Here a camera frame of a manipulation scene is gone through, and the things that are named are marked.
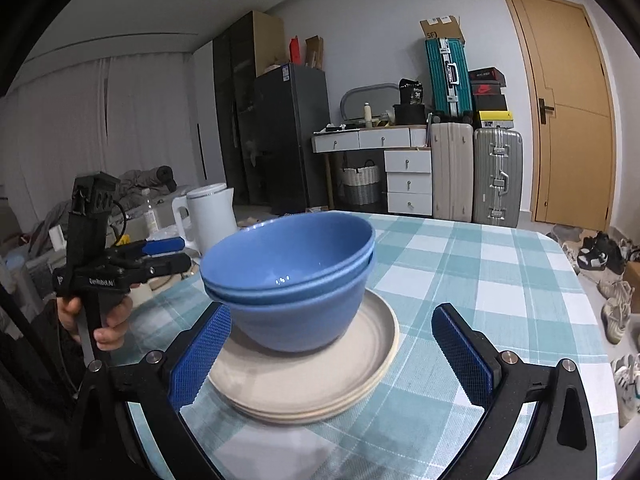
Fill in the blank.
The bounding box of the blue bowl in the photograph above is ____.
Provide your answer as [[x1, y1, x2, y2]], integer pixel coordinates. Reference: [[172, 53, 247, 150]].
[[202, 251, 377, 354], [200, 211, 375, 294]]

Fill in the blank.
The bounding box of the person's left hand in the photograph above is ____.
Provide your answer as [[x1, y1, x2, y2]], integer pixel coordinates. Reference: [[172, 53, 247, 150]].
[[56, 296, 132, 351]]

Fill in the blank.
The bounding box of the white electric kettle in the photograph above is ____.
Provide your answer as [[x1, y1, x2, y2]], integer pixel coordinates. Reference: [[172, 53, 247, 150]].
[[171, 183, 238, 256]]

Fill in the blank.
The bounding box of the teal plaid tablecloth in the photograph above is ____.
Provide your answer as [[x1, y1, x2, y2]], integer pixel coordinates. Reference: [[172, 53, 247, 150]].
[[112, 211, 622, 480]]

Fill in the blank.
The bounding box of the black refrigerator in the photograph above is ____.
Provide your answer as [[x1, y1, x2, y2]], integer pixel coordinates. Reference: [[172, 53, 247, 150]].
[[254, 63, 330, 214]]

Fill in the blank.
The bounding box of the striped laundry basket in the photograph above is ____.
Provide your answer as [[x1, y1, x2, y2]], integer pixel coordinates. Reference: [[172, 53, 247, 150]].
[[340, 159, 381, 206]]

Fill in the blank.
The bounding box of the white dresser with drawers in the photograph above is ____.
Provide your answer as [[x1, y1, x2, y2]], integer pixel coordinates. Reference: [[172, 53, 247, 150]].
[[311, 125, 432, 217]]

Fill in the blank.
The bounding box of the silver suitcase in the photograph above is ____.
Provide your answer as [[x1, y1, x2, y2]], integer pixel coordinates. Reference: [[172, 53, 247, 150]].
[[473, 128, 523, 228]]

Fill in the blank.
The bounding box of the beige suitcase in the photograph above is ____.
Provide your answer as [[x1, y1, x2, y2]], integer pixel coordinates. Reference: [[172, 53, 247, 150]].
[[430, 122, 474, 222]]

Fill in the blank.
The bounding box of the teal suitcase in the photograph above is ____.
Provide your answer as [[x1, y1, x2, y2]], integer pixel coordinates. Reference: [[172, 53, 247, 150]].
[[425, 38, 473, 124]]

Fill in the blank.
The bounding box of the stack of shoe boxes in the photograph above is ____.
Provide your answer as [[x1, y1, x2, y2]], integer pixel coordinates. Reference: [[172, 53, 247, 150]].
[[469, 67, 514, 129]]

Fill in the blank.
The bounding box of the wooden door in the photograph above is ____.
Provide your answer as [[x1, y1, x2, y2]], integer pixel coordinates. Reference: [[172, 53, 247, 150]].
[[506, 0, 616, 231]]

